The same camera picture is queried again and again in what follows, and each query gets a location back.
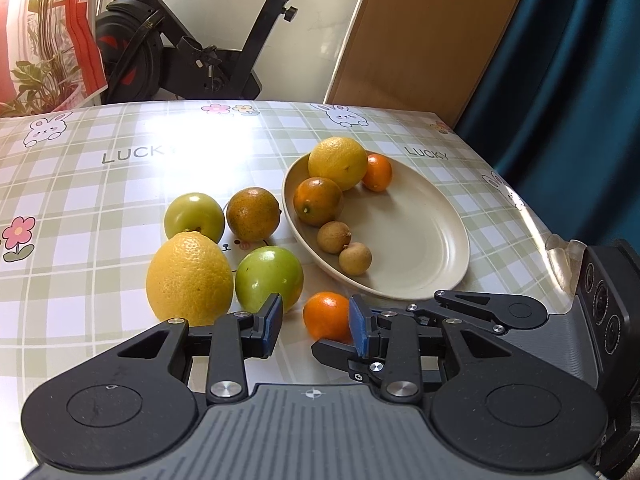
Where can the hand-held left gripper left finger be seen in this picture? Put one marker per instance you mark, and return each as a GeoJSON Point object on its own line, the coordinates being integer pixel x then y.
{"type": "Point", "coordinates": [272, 327]}

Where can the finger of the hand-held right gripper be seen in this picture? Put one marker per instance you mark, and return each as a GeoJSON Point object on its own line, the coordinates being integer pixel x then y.
{"type": "Point", "coordinates": [335, 355]}
{"type": "Point", "coordinates": [465, 305]}

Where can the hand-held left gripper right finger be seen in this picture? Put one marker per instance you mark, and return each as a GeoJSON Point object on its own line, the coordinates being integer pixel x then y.
{"type": "Point", "coordinates": [359, 327]}

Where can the bright orange mandarin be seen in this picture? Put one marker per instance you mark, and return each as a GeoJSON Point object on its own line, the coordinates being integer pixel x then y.
{"type": "Point", "coordinates": [325, 316]}

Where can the green apple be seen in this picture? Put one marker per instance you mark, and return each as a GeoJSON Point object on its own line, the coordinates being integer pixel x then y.
{"type": "Point", "coordinates": [194, 216]}
{"type": "Point", "coordinates": [269, 278]}

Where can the brown longan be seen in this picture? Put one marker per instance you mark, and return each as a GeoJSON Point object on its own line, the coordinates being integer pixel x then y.
{"type": "Point", "coordinates": [334, 236]}
{"type": "Point", "coordinates": [355, 258]}

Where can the beige oval plate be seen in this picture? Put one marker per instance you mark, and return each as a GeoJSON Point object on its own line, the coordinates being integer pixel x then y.
{"type": "Point", "coordinates": [415, 240]}

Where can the large yellow lemon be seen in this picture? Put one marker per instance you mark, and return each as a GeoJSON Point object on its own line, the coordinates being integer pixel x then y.
{"type": "Point", "coordinates": [190, 280]}

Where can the dark greenish orange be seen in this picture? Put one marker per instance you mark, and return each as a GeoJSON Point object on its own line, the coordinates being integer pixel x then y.
{"type": "Point", "coordinates": [253, 213]}
{"type": "Point", "coordinates": [318, 200]}

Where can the small orange tangerine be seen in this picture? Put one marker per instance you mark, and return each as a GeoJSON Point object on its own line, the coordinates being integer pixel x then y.
{"type": "Point", "coordinates": [378, 172]}

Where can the clear table corner protector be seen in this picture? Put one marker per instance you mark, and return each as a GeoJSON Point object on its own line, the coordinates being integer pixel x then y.
{"type": "Point", "coordinates": [562, 260]}

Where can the green checked tablecloth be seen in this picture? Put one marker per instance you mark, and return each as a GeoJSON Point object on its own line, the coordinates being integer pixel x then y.
{"type": "Point", "coordinates": [100, 195]}

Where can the dark blue curtain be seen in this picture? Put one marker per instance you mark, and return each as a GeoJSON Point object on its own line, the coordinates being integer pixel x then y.
{"type": "Point", "coordinates": [565, 110]}

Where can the brown wooden board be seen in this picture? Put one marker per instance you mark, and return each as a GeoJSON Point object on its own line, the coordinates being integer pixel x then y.
{"type": "Point", "coordinates": [425, 35]}

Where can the black exercise bike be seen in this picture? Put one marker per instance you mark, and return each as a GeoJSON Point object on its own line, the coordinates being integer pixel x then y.
{"type": "Point", "coordinates": [200, 60]}

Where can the red plant wall poster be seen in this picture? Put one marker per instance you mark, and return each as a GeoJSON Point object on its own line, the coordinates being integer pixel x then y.
{"type": "Point", "coordinates": [40, 35]}

